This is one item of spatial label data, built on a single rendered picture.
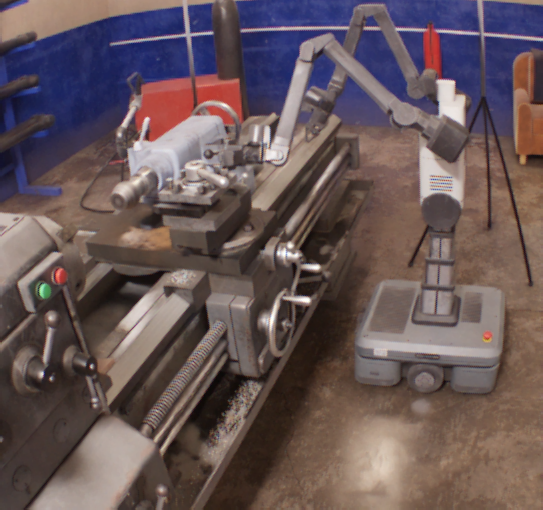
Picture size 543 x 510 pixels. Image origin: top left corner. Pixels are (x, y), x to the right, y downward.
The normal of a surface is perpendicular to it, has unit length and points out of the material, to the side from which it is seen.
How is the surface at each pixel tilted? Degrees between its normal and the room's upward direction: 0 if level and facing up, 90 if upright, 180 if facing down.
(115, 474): 32
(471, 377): 90
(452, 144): 90
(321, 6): 90
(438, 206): 90
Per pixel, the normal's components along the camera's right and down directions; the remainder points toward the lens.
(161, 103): 0.00, 0.44
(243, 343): -0.33, 0.44
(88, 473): 0.42, -0.72
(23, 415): 0.94, 0.07
